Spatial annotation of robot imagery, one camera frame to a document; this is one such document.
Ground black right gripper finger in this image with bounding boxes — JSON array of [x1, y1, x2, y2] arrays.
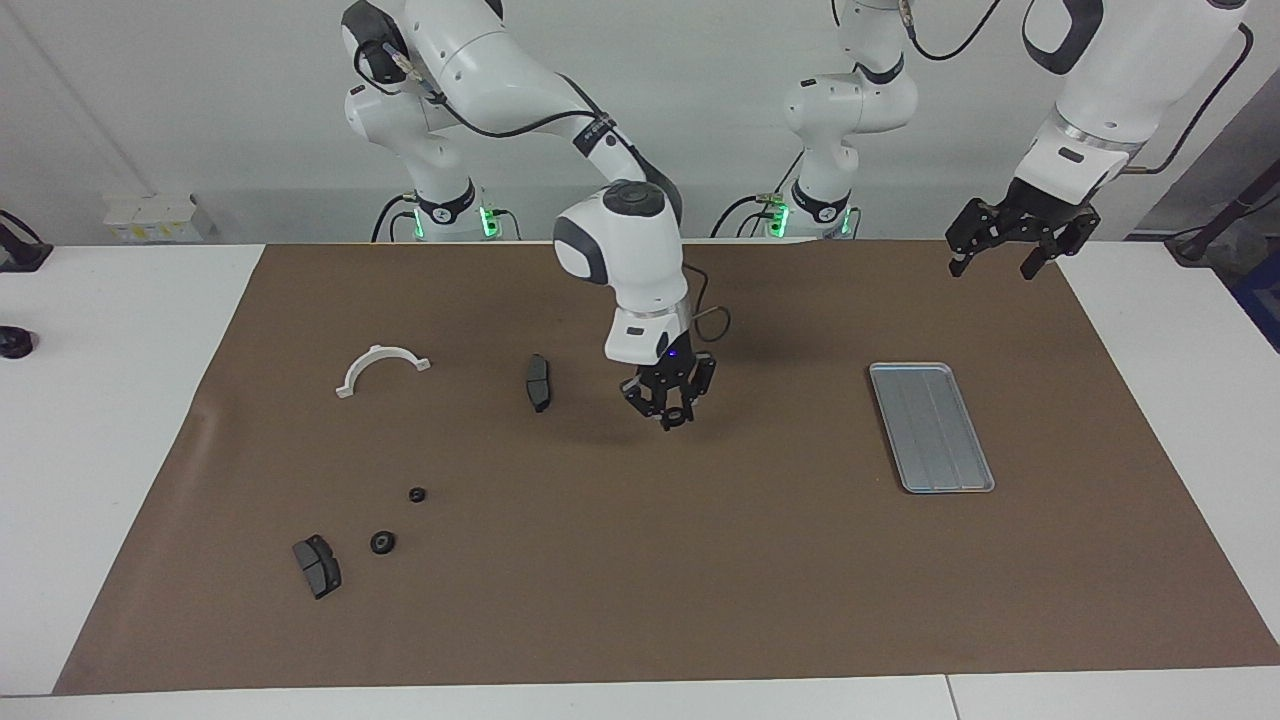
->
[[622, 372, 669, 431], [682, 356, 717, 423]]

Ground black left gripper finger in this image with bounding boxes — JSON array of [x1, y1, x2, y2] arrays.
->
[[946, 198, 1004, 278], [1019, 215, 1101, 281]]

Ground silver metal tray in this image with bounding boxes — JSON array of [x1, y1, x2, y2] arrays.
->
[[868, 362, 996, 495]]

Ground black stand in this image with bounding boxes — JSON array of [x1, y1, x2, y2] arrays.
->
[[1165, 160, 1280, 267]]

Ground brown table mat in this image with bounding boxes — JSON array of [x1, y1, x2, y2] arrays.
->
[[52, 240, 1280, 696]]

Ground blue crate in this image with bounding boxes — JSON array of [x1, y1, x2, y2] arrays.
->
[[1233, 250, 1280, 353]]

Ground black table clamp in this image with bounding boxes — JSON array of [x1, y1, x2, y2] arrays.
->
[[0, 208, 54, 274]]

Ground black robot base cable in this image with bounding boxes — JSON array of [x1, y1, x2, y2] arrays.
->
[[710, 150, 806, 239], [370, 193, 419, 244]]

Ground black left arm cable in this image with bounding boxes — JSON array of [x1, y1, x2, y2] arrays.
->
[[900, 0, 1253, 176]]

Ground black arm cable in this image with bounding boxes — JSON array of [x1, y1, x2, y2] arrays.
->
[[355, 40, 733, 343], [900, 0, 1253, 176]]

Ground white curved plastic bracket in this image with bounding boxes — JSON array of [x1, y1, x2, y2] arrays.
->
[[334, 343, 433, 400]]

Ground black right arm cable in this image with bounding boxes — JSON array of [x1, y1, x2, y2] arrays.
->
[[355, 40, 733, 343]]

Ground white boxes at wall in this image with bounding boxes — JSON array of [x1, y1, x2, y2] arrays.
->
[[103, 193, 216, 243]]

